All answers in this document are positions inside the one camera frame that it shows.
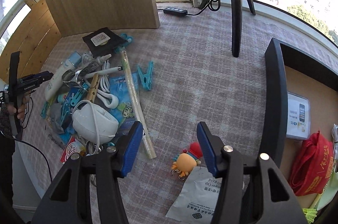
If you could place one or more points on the white paper packet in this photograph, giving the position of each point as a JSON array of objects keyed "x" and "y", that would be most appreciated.
[{"x": 195, "y": 195}]

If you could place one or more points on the black container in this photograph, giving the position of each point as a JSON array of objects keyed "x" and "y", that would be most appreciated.
[{"x": 276, "y": 97}]

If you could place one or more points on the light blue plastic clip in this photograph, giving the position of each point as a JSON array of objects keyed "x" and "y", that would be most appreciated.
[{"x": 126, "y": 38}]

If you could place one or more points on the white round device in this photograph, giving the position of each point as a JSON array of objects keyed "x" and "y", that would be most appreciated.
[{"x": 92, "y": 121}]

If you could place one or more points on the grey striped packet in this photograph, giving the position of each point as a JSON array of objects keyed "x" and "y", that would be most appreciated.
[{"x": 56, "y": 118}]

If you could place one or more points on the light green cloth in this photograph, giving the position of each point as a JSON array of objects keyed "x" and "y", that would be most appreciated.
[{"x": 328, "y": 192}]

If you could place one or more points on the pine plank panel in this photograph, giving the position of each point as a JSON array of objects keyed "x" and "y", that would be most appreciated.
[{"x": 31, "y": 39}]

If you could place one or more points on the blue plastic gadget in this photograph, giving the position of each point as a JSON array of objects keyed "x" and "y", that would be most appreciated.
[{"x": 74, "y": 59}]

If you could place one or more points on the metal carabiner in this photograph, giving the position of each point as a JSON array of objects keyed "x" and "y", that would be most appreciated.
[{"x": 92, "y": 148}]

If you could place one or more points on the coffee creamer sachet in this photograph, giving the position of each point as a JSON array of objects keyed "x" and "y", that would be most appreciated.
[{"x": 70, "y": 150}]

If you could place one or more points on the yellow plastic shuttlecock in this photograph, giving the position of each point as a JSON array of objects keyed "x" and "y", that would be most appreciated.
[{"x": 310, "y": 214}]

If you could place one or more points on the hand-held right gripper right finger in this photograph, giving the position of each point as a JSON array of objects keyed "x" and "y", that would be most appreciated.
[{"x": 207, "y": 150}]

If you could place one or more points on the black rectangular device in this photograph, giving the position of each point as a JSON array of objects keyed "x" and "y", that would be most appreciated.
[{"x": 103, "y": 40}]

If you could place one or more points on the wooden clothespin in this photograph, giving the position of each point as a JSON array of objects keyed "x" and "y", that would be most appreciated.
[{"x": 93, "y": 88}]

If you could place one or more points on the red fabric bag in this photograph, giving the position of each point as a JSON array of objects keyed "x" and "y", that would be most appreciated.
[{"x": 311, "y": 166}]

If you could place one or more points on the person's left forearm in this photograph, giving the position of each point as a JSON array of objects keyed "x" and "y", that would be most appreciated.
[{"x": 4, "y": 118}]

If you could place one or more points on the wrapped bamboo chopsticks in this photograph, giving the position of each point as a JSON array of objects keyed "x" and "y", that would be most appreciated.
[{"x": 133, "y": 97}]

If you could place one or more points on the clear plastic box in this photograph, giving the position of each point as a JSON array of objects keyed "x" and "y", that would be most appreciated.
[{"x": 298, "y": 115}]

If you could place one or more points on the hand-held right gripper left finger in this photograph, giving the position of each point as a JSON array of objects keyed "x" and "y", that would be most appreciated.
[{"x": 130, "y": 150}]

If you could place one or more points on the blue mask packet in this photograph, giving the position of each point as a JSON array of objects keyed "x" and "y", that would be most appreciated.
[{"x": 124, "y": 107}]

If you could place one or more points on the metal tongs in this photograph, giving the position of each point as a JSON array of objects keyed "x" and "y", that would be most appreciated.
[{"x": 79, "y": 74}]

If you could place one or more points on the black tripod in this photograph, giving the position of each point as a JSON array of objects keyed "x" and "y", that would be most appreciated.
[{"x": 235, "y": 2}]

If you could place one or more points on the teal plastic clothespin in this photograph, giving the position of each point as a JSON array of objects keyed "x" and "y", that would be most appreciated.
[
  {"x": 145, "y": 76},
  {"x": 75, "y": 101}
]

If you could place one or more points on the white pen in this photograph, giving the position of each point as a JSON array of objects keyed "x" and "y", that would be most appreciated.
[{"x": 105, "y": 72}]

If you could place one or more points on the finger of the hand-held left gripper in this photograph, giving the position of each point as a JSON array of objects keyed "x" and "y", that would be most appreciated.
[{"x": 39, "y": 76}]

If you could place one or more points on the person's left hand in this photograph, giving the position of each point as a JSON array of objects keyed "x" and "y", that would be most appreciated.
[{"x": 23, "y": 110}]

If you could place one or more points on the white sunscreen bottle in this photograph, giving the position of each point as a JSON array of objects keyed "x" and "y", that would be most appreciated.
[{"x": 55, "y": 81}]

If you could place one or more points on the black power strip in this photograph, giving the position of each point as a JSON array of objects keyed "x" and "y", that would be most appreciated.
[{"x": 175, "y": 11}]

